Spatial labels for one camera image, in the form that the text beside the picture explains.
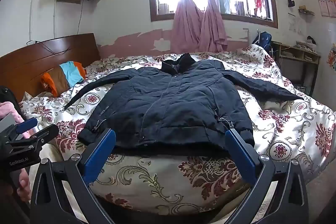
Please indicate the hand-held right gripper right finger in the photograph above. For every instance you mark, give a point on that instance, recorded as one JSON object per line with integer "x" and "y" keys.
{"x": 241, "y": 155}

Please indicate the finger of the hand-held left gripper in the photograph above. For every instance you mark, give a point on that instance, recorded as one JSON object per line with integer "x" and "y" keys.
{"x": 46, "y": 133}
{"x": 26, "y": 125}

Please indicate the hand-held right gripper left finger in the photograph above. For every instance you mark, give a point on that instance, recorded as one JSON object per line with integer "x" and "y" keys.
{"x": 99, "y": 154}

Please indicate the dark navy padded jacket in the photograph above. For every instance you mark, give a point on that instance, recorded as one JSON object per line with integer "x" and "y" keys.
{"x": 170, "y": 103}

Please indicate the person's left hand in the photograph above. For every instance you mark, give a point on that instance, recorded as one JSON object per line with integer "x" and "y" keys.
{"x": 23, "y": 186}

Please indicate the pink fluffy cloth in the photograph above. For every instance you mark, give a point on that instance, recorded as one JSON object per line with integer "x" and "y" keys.
{"x": 8, "y": 109}

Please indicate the wooden headboard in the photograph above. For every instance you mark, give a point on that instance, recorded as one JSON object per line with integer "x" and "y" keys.
{"x": 26, "y": 69}

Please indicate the orange blue brown striped pillow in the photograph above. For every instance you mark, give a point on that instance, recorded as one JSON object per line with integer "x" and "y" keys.
{"x": 65, "y": 77}

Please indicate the floral bed blanket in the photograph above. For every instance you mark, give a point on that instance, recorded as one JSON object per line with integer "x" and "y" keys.
{"x": 162, "y": 182}

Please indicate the white power strip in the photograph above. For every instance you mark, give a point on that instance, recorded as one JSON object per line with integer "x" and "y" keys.
{"x": 31, "y": 42}

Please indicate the blue backpack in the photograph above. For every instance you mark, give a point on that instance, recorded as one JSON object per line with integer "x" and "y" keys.
{"x": 263, "y": 39}

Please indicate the wooden desk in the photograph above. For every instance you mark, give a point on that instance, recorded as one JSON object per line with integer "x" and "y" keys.
{"x": 299, "y": 49}

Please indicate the stack of papers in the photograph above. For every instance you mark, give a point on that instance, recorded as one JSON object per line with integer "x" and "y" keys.
{"x": 305, "y": 45}

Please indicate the pink curtain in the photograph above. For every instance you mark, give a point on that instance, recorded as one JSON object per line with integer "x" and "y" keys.
{"x": 214, "y": 29}
{"x": 187, "y": 27}

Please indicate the colourful wall sticker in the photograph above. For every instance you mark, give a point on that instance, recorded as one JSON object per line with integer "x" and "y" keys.
{"x": 332, "y": 56}

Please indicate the small wall shelf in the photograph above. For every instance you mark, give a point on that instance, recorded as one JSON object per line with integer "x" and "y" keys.
{"x": 305, "y": 11}

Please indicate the dark wall ornament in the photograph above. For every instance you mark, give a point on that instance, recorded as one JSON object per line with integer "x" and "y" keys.
{"x": 290, "y": 2}

